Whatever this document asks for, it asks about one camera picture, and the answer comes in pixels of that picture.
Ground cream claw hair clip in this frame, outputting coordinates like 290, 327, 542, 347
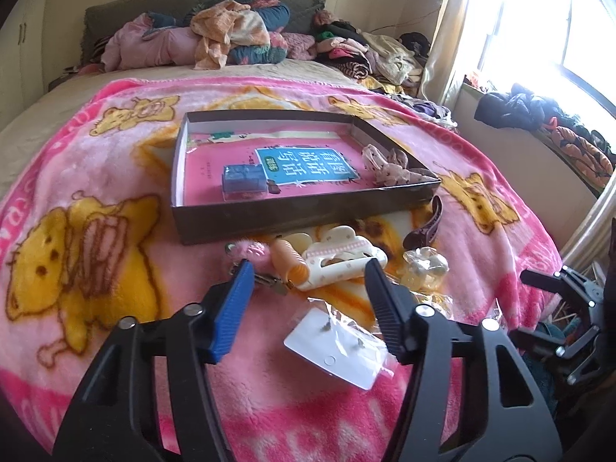
288, 225, 388, 292

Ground stud earrings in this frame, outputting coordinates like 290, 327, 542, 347
284, 306, 388, 390

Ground window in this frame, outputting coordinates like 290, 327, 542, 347
462, 0, 615, 140

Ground pink and blue book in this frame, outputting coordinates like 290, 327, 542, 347
176, 126, 374, 206

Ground cream curtain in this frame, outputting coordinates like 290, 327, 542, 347
420, 0, 470, 109

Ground dark green headboard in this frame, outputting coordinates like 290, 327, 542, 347
82, 0, 326, 65

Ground pink pompom hair clip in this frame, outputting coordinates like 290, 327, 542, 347
223, 239, 288, 295

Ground orange patterned cloth on windowsill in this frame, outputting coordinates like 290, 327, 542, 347
542, 125, 614, 193

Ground orange spiral hair clip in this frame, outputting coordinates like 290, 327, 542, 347
269, 238, 309, 287

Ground brown leather hair clip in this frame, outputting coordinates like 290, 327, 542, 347
402, 195, 443, 250

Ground pile of bedding and clothes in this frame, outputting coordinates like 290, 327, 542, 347
99, 0, 316, 72

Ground pile of clothes right side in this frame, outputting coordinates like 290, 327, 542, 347
312, 10, 430, 95

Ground cream built-in wardrobe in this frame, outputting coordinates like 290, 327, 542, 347
1, 0, 46, 128

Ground dark jacket on windowsill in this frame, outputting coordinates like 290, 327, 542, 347
474, 84, 591, 139

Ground dark shallow cardboard box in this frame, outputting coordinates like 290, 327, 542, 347
171, 110, 440, 245

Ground blue small gift box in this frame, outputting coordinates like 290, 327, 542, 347
221, 164, 267, 200

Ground dotted lace bow scrunchie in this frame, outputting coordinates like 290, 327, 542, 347
361, 144, 437, 187

